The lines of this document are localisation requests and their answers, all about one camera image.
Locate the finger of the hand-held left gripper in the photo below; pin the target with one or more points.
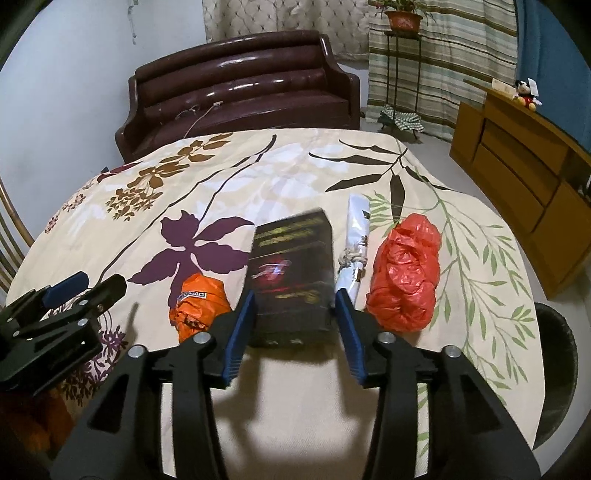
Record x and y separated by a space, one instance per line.
69 284
104 293

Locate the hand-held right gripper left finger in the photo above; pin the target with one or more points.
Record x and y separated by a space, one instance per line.
238 332

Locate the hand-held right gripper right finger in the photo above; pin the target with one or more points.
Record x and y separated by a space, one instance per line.
351 337

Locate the black box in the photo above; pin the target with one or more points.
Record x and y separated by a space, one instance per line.
291 277

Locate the black round stool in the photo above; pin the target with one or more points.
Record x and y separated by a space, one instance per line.
558 369

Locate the orange plastic bag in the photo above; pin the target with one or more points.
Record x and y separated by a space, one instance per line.
198 300

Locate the light wooden chair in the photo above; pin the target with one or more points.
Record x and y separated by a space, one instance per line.
14 258

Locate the brown wooden furniture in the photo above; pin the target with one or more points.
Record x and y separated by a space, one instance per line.
27 424

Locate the red plastic bag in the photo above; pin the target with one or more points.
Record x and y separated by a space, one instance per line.
404 272

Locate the floral tablecloth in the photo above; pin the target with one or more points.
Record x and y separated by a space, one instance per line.
277 175

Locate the checkered cloth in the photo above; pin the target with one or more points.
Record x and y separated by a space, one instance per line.
401 119

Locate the dark brown leather sofa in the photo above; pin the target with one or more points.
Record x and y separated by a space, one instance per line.
240 92

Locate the wooden cabinet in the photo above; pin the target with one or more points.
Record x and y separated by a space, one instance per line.
517 161

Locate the small beige box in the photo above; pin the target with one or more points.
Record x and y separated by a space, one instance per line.
503 87

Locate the striped curtain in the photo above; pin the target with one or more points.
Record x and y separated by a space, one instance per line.
452 60

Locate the mouse plush toy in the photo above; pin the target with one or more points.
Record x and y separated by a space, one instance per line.
526 99

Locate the black metal plant stand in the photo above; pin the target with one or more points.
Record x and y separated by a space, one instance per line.
401 33

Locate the beige patterned curtain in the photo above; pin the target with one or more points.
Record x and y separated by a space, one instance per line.
277 18

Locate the potted plant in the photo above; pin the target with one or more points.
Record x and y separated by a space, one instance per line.
404 21

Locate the blue curtain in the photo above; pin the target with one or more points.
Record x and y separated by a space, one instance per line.
554 46

